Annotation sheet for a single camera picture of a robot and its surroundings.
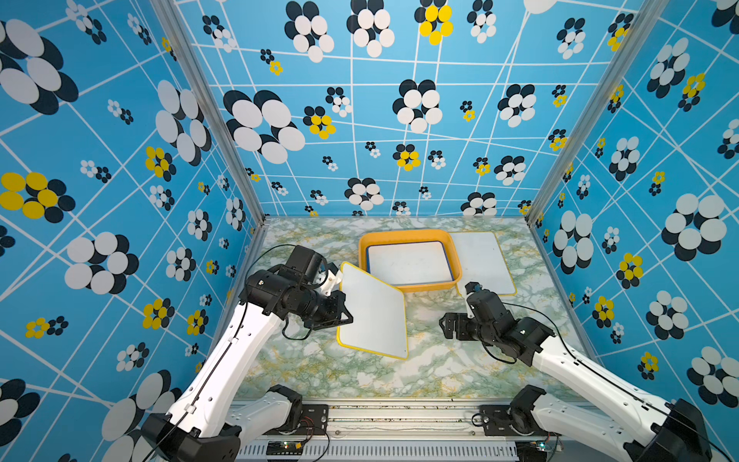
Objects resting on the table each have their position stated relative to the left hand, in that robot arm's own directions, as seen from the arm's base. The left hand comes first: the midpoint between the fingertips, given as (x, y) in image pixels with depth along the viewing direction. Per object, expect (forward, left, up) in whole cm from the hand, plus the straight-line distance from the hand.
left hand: (356, 315), depth 67 cm
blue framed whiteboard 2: (+32, -17, -23) cm, 43 cm away
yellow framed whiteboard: (+10, -5, -19) cm, 23 cm away
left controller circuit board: (-23, +19, -27) cm, 40 cm away
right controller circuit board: (-24, -44, -25) cm, 56 cm away
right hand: (+5, -27, -14) cm, 31 cm away
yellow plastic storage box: (+45, -19, -22) cm, 53 cm away
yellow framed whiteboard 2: (+33, -44, -24) cm, 60 cm away
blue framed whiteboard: (+32, -16, -23) cm, 43 cm away
